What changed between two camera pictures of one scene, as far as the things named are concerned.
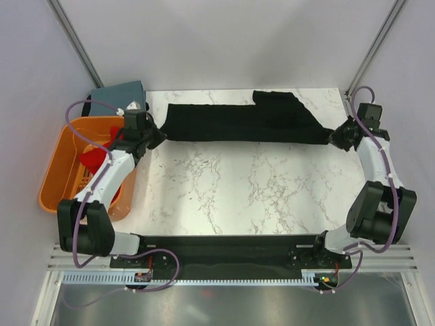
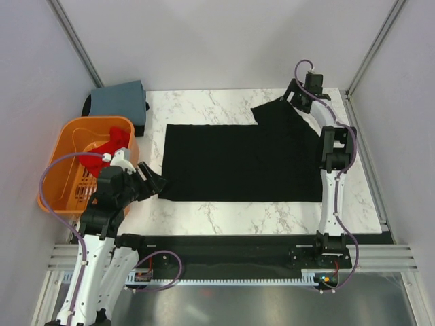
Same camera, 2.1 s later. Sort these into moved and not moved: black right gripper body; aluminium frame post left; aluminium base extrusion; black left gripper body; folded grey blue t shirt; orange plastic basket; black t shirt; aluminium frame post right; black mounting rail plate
Moved: black t shirt; black right gripper body; black left gripper body
Not moved: aluminium base extrusion; black mounting rail plate; aluminium frame post right; aluminium frame post left; orange plastic basket; folded grey blue t shirt
